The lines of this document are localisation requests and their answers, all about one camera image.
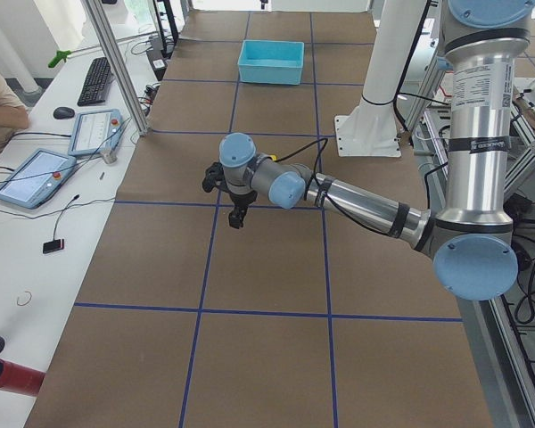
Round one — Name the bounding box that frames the aluminium frame post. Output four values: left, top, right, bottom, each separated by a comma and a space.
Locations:
81, 0, 149, 136

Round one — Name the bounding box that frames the near blue teach pendant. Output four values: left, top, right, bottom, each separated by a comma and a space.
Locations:
0, 149, 77, 210

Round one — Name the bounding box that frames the green handled tool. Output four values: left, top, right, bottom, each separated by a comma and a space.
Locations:
47, 50, 72, 69

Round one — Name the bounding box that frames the black phone on desk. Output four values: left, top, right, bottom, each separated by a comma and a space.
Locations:
42, 238, 65, 254

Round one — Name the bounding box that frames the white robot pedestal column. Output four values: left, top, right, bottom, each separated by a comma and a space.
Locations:
334, 0, 428, 158

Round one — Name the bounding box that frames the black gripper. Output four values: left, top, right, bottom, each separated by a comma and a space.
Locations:
226, 181, 258, 229

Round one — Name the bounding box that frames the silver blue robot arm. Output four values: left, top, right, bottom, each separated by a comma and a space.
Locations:
202, 1, 534, 300

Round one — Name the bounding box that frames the light blue plastic bin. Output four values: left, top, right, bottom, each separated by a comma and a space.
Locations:
237, 39, 304, 86

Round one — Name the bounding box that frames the far blue teach pendant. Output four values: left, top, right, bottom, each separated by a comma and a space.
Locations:
68, 109, 123, 157

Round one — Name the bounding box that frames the black computer mouse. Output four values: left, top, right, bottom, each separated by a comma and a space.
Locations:
53, 106, 76, 119

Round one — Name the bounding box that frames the blue teach pendant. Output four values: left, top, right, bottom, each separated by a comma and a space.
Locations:
0, 149, 77, 210
68, 109, 123, 157

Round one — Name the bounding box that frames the red cylinder bottle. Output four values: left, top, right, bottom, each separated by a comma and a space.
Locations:
0, 359, 45, 397

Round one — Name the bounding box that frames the black keyboard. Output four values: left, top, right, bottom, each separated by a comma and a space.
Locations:
77, 57, 112, 106

